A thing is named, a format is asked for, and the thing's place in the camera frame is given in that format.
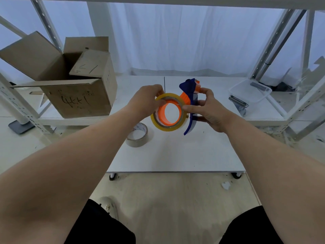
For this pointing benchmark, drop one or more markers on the black caster wheel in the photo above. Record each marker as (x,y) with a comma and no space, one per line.
(236,175)
(112,176)

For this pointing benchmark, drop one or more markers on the open brown cardboard box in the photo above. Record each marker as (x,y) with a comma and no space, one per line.
(76,99)

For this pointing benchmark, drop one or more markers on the person's right thumb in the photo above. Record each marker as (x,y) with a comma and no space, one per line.
(193,108)

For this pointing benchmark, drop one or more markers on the grey metal bar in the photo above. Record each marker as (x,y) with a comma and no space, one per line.
(258,86)

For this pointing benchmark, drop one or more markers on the grey metal tool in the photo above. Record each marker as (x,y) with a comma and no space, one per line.
(238,102)

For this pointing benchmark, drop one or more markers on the yellowish clear tape roll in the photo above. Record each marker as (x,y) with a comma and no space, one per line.
(167,127)

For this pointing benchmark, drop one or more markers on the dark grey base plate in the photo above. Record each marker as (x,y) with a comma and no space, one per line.
(20,127)

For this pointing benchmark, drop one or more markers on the white curtain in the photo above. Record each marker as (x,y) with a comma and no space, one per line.
(182,38)

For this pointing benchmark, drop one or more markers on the light grey slipper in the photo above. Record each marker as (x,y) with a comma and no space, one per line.
(110,207)

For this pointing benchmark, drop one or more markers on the brownish clear tape roll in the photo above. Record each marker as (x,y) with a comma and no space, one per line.
(138,142)

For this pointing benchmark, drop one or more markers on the white paper scrap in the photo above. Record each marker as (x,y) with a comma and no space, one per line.
(226,185)

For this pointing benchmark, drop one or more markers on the person's left fingers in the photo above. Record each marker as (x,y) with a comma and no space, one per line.
(158,90)

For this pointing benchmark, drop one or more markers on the clear plastic container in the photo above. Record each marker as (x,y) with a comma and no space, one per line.
(245,92)

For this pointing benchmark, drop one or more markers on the black shorts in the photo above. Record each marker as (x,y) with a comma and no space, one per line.
(101,228)

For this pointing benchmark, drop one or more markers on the person's left hand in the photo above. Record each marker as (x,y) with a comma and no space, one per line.
(144,101)

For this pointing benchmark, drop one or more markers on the white metal shelf frame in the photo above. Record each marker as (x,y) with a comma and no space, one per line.
(269,45)

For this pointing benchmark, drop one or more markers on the person's right forearm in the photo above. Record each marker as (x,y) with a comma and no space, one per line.
(274,170)

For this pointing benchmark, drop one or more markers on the person's right hand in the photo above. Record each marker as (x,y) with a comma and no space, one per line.
(215,114)

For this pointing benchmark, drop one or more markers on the person's left forearm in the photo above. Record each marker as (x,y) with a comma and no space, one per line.
(66,170)

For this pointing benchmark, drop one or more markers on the blue and orange tape dispenser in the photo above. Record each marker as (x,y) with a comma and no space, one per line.
(189,90)

